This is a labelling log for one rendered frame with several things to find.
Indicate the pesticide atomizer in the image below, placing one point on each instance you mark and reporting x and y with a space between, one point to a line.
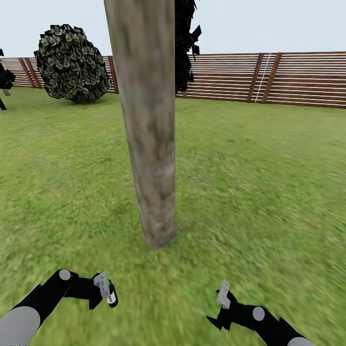
113 300

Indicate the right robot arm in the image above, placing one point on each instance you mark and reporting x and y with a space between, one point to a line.
270 330

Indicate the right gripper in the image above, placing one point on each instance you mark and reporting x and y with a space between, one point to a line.
227 316

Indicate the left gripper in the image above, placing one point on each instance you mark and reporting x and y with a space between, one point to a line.
91 292

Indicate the bush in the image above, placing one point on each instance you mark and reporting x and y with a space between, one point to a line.
71 67

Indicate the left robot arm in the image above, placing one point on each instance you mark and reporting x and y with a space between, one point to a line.
20 324

